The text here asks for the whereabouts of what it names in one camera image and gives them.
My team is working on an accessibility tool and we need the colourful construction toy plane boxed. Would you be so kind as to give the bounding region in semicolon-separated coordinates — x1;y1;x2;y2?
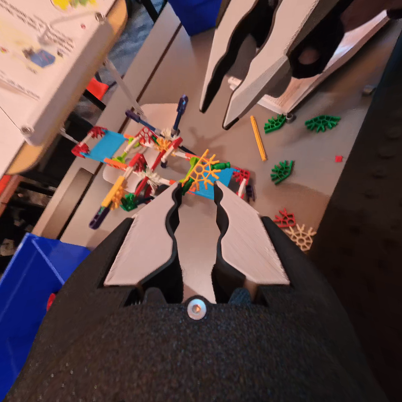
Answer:
72;96;255;230

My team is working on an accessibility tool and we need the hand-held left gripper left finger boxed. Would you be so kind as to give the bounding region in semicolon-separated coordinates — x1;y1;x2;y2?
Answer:
103;182;184;304

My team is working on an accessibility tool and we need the black perforated pad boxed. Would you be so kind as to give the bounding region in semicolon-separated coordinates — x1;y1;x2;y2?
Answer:
309;31;402;402

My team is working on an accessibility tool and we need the red fan connector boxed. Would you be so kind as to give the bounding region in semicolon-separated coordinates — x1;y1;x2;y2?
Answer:
273;208;296;228

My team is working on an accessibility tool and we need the yellow plastic rod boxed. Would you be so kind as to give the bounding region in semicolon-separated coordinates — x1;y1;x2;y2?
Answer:
250;116;267;161

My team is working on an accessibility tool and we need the white snowflake connector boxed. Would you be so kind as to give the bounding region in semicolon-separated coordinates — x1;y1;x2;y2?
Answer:
284;224;317;252

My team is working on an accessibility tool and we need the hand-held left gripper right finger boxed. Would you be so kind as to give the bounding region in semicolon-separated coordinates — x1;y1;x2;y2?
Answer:
211;181;291;304

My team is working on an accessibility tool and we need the green fan connector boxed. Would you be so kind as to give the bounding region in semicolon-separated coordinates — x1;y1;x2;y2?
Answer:
264;115;287;134
305;115;341;132
271;160;294;185

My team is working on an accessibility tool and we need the person's right hand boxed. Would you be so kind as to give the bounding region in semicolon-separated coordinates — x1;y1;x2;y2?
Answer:
344;0;402;33

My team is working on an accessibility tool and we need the wooden and white book stand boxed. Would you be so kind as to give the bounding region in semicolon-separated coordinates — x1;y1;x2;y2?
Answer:
0;0;189;189

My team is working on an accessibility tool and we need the red tote bag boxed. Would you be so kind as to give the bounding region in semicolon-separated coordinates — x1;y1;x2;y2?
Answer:
85;78;109;101

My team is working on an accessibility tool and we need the printed instruction sheet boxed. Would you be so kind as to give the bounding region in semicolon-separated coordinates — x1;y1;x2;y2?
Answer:
0;0;115;139

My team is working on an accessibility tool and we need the toy instruction booklet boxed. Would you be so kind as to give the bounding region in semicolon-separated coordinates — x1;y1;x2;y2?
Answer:
228;11;391;115

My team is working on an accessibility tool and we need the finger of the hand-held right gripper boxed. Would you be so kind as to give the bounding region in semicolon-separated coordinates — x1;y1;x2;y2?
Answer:
199;0;260;113
222;0;342;130

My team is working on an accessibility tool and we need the orange fan connector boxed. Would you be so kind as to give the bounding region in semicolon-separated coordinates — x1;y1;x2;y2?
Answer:
180;149;222;193

